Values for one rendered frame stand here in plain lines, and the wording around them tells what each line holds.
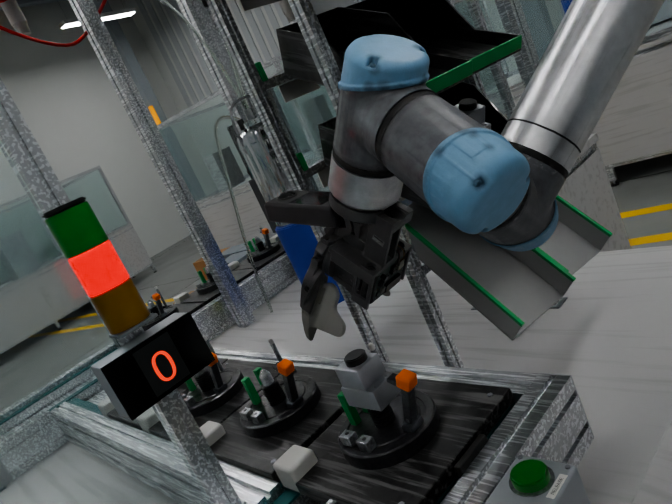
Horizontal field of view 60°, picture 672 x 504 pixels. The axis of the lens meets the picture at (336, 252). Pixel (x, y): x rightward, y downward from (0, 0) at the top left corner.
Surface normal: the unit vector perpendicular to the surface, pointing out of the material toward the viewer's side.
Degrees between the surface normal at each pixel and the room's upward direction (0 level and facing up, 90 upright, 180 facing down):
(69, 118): 90
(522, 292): 45
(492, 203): 128
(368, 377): 90
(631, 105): 90
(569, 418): 90
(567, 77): 66
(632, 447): 0
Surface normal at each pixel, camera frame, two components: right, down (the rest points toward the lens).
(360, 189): -0.21, 0.64
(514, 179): 0.56, 0.57
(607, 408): -0.40, -0.88
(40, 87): 0.73, -0.15
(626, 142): -0.55, 0.44
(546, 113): -0.32, -0.06
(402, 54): 0.10, -0.74
